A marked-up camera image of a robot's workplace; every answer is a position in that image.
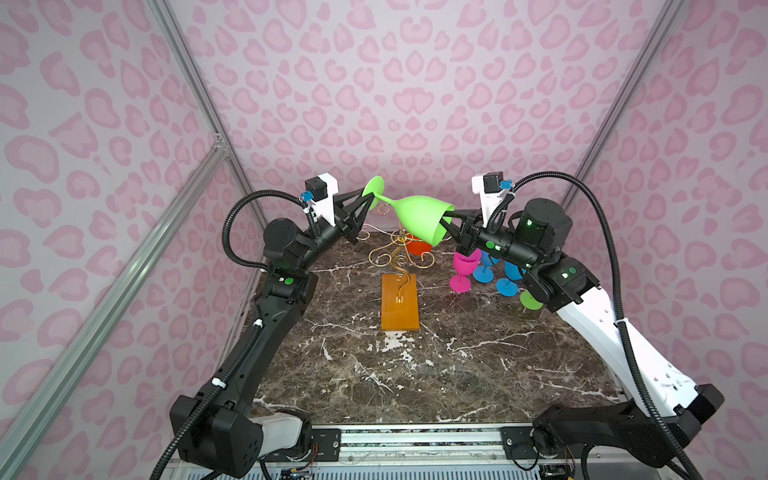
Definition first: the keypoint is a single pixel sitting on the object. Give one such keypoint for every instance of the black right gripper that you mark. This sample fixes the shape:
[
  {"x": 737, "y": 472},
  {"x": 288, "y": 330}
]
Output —
[{"x": 468, "y": 237}]

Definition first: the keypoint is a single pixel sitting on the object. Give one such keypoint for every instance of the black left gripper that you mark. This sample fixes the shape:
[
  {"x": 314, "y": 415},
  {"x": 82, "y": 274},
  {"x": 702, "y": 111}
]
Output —
[{"x": 344, "y": 223}]

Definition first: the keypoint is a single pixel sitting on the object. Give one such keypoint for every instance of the magenta wine glass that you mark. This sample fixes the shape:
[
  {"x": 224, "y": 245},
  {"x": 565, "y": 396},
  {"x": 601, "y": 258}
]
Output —
[{"x": 464, "y": 266}]

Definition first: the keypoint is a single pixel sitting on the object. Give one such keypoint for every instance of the green wine glass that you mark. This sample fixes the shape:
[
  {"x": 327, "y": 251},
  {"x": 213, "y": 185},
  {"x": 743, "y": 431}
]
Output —
[
  {"x": 420, "y": 215},
  {"x": 529, "y": 302}
]

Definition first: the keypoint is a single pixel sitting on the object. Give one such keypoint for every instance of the blue wine glass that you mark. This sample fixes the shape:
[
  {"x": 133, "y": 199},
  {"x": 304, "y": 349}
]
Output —
[
  {"x": 508, "y": 284},
  {"x": 485, "y": 273}
]

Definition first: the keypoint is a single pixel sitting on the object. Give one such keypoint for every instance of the red wine glass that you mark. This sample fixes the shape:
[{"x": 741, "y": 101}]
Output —
[{"x": 417, "y": 247}]

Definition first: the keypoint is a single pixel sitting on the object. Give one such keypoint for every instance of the blue front wine glass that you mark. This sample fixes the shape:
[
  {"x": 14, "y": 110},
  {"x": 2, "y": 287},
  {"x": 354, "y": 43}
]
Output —
[{"x": 508, "y": 284}]

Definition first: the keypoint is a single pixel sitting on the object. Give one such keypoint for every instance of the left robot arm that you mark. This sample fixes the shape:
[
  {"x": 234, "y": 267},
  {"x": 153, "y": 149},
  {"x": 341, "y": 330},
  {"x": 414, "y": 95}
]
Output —
[{"x": 213, "y": 429}]

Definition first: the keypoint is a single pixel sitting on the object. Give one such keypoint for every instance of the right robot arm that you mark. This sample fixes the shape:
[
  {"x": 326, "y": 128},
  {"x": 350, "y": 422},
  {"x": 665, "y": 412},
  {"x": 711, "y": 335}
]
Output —
[{"x": 664, "y": 409}]

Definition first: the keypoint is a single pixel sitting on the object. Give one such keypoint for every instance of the orange wooden rack base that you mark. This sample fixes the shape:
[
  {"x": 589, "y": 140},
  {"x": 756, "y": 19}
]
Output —
[{"x": 399, "y": 303}]

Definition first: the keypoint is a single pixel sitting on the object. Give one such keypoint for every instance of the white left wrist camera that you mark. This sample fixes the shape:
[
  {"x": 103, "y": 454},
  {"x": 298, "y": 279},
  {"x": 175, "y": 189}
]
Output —
[{"x": 318, "y": 197}]

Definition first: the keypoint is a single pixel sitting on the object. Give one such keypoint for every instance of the gold wire glass rack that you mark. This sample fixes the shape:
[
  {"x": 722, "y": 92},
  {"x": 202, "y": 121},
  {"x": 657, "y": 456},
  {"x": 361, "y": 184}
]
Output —
[{"x": 393, "y": 254}]

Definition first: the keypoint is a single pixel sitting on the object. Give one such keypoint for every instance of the aluminium diagonal frame bar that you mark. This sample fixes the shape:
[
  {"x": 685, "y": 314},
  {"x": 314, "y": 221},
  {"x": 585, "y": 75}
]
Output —
[{"x": 39, "y": 413}]

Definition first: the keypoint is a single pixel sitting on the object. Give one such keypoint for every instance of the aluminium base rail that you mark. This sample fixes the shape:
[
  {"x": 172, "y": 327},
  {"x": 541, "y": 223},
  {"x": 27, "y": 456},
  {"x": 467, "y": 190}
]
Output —
[{"x": 445, "y": 451}]

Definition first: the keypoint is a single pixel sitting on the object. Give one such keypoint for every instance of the aluminium frame post left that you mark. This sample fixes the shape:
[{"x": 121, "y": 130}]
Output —
[{"x": 204, "y": 114}]

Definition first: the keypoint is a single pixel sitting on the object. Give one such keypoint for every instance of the aluminium frame post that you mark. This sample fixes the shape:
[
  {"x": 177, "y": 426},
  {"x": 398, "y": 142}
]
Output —
[
  {"x": 629, "y": 43},
  {"x": 204, "y": 114}
]

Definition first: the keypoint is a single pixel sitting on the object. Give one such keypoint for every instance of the aluminium frame post right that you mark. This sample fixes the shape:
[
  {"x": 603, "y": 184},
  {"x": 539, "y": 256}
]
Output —
[{"x": 629, "y": 43}]

